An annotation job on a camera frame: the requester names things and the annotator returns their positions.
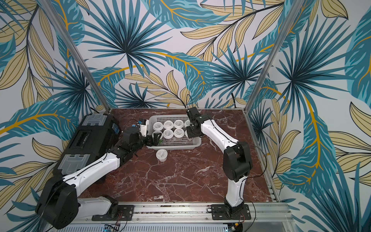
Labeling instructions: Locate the yogurt cup white lid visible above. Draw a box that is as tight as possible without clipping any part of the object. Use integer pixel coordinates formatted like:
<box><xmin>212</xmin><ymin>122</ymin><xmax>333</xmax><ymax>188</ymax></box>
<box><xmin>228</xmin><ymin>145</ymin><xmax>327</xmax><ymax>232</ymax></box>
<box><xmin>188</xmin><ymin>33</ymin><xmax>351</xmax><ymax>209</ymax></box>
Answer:
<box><xmin>153</xmin><ymin>122</ymin><xmax>164</xmax><ymax>131</ymax></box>

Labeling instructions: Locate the yogurt cup green label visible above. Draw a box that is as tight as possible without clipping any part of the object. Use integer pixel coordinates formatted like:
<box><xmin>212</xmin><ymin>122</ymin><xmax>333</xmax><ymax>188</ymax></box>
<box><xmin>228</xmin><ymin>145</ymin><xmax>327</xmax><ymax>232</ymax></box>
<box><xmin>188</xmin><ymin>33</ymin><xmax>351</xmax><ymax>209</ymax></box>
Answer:
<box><xmin>163</xmin><ymin>120</ymin><xmax>174</xmax><ymax>130</ymax></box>

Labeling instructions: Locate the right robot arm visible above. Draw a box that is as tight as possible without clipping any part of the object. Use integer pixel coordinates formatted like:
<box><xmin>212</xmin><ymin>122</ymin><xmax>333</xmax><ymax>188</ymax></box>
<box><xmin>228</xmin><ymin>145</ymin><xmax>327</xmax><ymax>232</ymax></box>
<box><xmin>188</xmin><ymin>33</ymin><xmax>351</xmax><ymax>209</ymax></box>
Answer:
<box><xmin>186</xmin><ymin>116</ymin><xmax>253</xmax><ymax>211</ymax></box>

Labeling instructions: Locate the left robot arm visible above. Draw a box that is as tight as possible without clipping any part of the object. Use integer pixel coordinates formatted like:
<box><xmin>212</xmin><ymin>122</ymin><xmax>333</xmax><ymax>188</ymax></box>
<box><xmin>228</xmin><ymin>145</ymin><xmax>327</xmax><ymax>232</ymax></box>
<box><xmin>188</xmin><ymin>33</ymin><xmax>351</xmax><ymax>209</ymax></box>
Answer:
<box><xmin>35</xmin><ymin>126</ymin><xmax>163</xmax><ymax>229</ymax></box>

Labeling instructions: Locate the white perforated plastic basket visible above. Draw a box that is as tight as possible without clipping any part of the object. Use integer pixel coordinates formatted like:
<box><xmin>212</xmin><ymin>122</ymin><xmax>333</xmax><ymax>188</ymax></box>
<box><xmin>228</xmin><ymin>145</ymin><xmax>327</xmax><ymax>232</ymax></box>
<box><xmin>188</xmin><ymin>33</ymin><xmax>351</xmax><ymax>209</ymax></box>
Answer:
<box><xmin>147</xmin><ymin>114</ymin><xmax>202</xmax><ymax>150</ymax></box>

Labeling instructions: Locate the black plastic toolbox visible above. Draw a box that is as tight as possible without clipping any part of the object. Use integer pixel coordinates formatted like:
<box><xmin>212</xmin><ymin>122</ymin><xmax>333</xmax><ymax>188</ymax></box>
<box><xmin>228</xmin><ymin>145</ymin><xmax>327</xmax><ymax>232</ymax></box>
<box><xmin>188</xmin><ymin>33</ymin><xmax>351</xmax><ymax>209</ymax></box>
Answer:
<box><xmin>53</xmin><ymin>114</ymin><xmax>121</xmax><ymax>177</ymax></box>

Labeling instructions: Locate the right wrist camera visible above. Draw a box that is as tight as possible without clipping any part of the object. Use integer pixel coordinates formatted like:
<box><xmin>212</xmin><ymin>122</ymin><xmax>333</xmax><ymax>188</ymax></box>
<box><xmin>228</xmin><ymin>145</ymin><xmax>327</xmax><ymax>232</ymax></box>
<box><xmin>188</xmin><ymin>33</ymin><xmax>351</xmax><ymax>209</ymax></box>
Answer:
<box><xmin>186</xmin><ymin>107</ymin><xmax>202</xmax><ymax>123</ymax></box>

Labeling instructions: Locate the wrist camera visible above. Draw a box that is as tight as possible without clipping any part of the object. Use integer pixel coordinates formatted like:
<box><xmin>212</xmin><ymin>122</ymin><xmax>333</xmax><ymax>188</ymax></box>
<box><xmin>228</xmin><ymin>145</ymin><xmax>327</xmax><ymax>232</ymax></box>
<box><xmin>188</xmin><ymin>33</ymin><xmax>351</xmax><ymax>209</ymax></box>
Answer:
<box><xmin>186</xmin><ymin>107</ymin><xmax>202</xmax><ymax>123</ymax></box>
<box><xmin>131</xmin><ymin>119</ymin><xmax>149</xmax><ymax>137</ymax></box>

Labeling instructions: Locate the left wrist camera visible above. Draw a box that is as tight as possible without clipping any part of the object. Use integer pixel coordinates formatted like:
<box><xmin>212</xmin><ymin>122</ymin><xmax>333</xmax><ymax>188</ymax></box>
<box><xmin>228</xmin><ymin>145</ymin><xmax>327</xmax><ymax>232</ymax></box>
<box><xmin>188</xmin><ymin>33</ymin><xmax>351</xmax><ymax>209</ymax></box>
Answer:
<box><xmin>131</xmin><ymin>119</ymin><xmax>149</xmax><ymax>137</ymax></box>

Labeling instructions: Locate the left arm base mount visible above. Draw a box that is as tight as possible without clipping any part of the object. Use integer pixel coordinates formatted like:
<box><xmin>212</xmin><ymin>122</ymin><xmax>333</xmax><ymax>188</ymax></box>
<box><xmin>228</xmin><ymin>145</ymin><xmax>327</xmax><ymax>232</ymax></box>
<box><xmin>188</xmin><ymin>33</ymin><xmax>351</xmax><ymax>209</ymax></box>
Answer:
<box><xmin>92</xmin><ymin>202</ymin><xmax>135</xmax><ymax>221</ymax></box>

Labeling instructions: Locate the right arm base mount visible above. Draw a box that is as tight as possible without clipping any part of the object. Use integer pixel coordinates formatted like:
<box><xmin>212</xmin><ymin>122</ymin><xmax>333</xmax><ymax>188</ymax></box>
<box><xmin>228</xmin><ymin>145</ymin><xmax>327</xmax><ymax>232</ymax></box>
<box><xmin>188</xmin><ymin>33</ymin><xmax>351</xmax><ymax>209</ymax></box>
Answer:
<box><xmin>206</xmin><ymin>201</ymin><xmax>251</xmax><ymax>221</ymax></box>

